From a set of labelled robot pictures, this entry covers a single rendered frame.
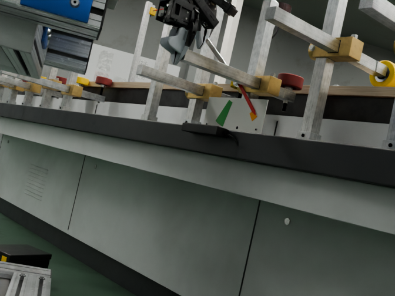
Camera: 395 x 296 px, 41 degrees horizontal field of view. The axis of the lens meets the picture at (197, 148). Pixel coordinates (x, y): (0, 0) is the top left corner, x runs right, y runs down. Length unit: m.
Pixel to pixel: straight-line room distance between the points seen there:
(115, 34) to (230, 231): 6.78
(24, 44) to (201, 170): 0.97
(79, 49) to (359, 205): 0.73
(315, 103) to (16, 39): 0.82
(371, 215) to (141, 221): 1.21
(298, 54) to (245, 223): 7.52
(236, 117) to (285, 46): 7.56
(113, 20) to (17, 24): 7.63
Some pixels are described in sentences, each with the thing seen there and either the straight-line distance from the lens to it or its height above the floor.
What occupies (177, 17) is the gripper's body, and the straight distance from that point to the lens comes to 1.34.
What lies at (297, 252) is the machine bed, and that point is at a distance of 1.64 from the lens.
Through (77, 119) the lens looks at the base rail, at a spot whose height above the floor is 0.67.
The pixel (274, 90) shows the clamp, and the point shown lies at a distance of 1.54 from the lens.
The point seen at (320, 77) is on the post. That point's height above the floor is 0.87.
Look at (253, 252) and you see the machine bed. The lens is 1.76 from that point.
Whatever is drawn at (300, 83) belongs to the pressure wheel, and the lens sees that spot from 1.63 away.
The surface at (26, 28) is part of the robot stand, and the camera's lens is 0.84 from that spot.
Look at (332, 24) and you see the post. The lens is 1.45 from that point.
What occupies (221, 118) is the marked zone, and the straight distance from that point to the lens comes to 1.63.
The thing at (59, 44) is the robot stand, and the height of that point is 0.76.
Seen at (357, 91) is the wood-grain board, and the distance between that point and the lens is 1.60.
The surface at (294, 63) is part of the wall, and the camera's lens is 9.14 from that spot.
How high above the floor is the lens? 0.56
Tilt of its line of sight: 2 degrees up
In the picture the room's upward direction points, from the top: 13 degrees clockwise
